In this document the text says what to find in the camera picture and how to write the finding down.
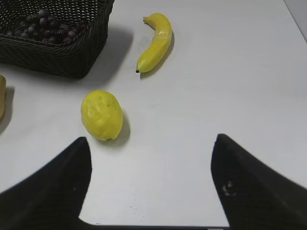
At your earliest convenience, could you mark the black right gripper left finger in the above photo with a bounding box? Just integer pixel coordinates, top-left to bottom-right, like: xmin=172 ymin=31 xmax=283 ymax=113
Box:
xmin=0 ymin=137 xmax=93 ymax=230

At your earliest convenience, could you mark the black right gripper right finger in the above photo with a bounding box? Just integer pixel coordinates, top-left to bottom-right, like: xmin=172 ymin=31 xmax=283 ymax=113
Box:
xmin=211 ymin=134 xmax=307 ymax=230

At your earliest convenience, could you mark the purple grape bunch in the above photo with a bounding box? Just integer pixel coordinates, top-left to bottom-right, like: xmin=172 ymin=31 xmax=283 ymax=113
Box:
xmin=4 ymin=9 xmax=88 ymax=44

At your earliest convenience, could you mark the dark woven basket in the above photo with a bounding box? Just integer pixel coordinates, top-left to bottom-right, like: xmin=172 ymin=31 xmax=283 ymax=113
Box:
xmin=0 ymin=0 xmax=114 ymax=79

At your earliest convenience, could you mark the yellow lemon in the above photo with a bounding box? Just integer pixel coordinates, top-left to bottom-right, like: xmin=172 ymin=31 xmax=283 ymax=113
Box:
xmin=81 ymin=90 xmax=123 ymax=141

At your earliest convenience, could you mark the orange yellow mango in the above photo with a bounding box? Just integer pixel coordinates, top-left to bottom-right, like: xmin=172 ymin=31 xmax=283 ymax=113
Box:
xmin=0 ymin=75 xmax=6 ymax=118

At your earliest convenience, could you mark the yellow banana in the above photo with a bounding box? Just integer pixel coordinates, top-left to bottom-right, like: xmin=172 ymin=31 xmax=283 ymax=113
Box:
xmin=136 ymin=13 xmax=173 ymax=73

